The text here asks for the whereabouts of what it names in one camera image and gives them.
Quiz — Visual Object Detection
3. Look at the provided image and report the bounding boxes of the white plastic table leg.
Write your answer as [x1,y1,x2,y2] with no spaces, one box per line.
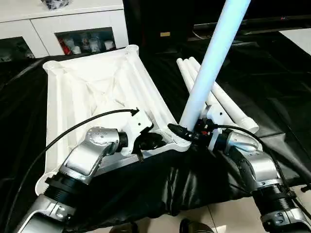
[182,57,243,128]
[189,56,259,134]
[176,58,207,115]
[179,0,252,133]

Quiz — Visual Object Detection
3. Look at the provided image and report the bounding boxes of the white plastic table top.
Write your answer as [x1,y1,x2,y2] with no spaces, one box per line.
[35,45,192,196]

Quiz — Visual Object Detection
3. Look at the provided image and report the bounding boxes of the silver left leg black foot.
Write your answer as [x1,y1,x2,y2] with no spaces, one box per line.
[109,222,139,233]

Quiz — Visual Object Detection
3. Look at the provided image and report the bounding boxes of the silver leg black foot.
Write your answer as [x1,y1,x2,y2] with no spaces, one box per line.
[109,222,139,233]
[180,218,215,233]

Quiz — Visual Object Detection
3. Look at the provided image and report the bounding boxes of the silver right leg black foot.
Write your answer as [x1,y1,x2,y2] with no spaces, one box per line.
[180,218,215,233]

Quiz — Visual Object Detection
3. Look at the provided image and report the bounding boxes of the toy figures behind cabinet glass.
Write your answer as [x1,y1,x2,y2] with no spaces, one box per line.
[57,32,117,55]

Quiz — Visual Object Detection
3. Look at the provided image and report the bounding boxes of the black tv cabinet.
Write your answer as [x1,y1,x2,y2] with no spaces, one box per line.
[124,0,311,54]

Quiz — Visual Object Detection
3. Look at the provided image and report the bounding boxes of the black work mat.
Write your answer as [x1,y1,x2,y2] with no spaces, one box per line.
[0,29,311,233]

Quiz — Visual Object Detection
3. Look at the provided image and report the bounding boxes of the white cabinet with glass doors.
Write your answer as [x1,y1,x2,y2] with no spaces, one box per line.
[0,0,130,58]

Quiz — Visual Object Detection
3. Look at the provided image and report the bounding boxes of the grey plush toy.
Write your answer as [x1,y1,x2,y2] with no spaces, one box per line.
[41,0,71,11]

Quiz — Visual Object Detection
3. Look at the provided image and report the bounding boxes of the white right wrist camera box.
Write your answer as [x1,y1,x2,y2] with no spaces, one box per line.
[200,104,225,128]

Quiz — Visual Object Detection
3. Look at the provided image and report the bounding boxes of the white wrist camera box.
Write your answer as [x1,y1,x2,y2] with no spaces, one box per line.
[200,104,225,128]
[118,114,156,157]

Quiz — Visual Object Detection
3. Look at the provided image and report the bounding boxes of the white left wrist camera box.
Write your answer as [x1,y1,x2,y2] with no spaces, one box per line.
[118,114,156,157]

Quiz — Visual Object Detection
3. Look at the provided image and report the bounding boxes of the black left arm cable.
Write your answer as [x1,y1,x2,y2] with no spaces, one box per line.
[4,109,140,231]

